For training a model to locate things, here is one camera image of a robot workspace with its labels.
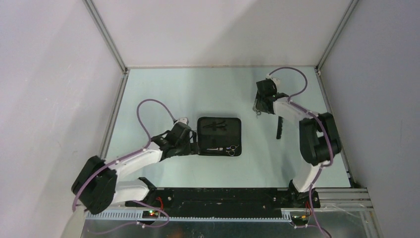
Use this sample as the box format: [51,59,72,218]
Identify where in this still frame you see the silver thinning scissors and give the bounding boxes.
[253,99,261,117]

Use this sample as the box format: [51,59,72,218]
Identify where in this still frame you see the black zip tool case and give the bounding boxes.
[197,117,242,157]

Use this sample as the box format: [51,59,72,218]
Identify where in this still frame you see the silver cutting scissors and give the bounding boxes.
[205,145,241,157]

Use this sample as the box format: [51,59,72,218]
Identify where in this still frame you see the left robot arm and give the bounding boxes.
[71,120,198,215]

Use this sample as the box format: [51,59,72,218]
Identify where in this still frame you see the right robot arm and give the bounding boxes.
[254,78,342,207]

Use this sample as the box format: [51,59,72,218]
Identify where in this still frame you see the black comb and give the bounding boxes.
[276,117,283,140]

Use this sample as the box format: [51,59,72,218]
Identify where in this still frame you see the left controller board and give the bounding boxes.
[142,210,160,219]

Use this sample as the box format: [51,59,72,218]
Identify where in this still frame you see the controller board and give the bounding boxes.
[142,210,160,219]
[291,215,311,223]

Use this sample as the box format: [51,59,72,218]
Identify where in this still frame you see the right controller board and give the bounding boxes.
[291,215,311,223]

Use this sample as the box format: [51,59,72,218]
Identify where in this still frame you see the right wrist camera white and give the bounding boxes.
[265,74,281,90]

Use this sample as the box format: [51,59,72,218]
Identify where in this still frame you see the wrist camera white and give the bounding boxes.
[265,74,281,90]
[174,117,189,125]

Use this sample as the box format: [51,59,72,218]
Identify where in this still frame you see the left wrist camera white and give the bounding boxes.
[174,117,189,125]

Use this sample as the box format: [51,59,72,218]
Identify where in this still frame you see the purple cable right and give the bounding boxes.
[267,67,335,238]

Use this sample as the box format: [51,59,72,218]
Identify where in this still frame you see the purple cable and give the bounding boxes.
[267,67,335,238]
[72,99,178,227]

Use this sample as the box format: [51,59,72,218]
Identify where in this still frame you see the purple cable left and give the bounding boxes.
[72,99,178,227]

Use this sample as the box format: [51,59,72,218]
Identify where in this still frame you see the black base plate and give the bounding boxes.
[142,188,320,218]

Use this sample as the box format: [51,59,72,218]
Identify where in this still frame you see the aluminium corner frame post right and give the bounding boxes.
[316,0,360,75]

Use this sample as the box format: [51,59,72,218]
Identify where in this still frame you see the aluminium corner frame post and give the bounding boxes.
[82,0,128,74]
[316,0,360,75]

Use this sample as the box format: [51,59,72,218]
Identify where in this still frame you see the aluminium front rail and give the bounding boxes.
[75,188,375,224]

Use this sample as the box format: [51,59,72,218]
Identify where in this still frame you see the aluminium corner frame post left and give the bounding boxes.
[82,0,128,74]

